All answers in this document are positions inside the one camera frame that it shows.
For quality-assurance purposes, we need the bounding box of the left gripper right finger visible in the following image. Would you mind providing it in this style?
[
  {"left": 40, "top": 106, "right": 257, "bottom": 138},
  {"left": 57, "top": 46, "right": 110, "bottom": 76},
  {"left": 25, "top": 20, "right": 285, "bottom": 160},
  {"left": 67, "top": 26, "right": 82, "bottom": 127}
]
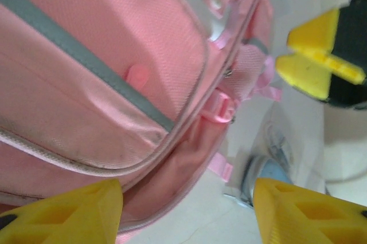
[{"left": 253, "top": 178, "right": 367, "bottom": 244}]

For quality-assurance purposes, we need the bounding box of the blue white tissue pack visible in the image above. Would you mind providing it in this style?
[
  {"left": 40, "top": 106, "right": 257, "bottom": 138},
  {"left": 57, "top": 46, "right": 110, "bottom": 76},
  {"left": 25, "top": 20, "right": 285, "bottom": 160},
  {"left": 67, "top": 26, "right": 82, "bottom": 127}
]
[{"left": 223, "top": 103, "right": 327, "bottom": 210}]

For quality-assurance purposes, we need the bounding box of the pink backpack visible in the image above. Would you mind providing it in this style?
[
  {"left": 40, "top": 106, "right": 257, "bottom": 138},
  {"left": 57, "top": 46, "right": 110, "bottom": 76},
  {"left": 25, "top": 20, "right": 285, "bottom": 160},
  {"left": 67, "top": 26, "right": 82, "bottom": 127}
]
[{"left": 0, "top": 0, "right": 283, "bottom": 244}]

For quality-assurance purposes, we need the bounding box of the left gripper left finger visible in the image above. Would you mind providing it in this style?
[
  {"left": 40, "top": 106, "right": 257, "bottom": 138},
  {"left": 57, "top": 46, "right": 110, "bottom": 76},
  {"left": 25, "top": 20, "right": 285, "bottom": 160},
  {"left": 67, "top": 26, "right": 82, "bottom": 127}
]
[{"left": 0, "top": 179, "right": 124, "bottom": 244}]

